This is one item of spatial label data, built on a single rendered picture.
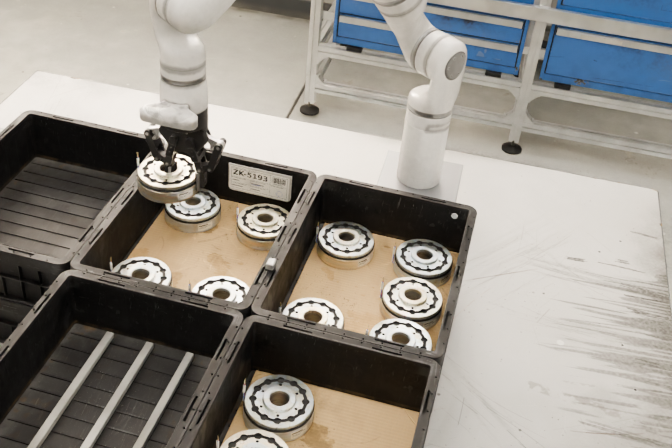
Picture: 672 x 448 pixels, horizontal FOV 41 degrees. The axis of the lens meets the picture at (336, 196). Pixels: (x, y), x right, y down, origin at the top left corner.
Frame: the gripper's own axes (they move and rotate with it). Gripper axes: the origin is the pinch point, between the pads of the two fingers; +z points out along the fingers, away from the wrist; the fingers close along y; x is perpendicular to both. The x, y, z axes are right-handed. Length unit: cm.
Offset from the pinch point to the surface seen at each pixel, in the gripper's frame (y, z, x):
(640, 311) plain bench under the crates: -83, 31, -29
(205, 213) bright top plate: 0.3, 14.3, -9.2
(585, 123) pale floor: -84, 102, -228
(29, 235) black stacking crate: 28.7, 17.2, 4.1
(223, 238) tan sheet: -4.1, 17.3, -6.9
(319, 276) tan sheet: -23.5, 17.3, -2.7
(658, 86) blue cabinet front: -102, 64, -197
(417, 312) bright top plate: -42.0, 14.4, 3.8
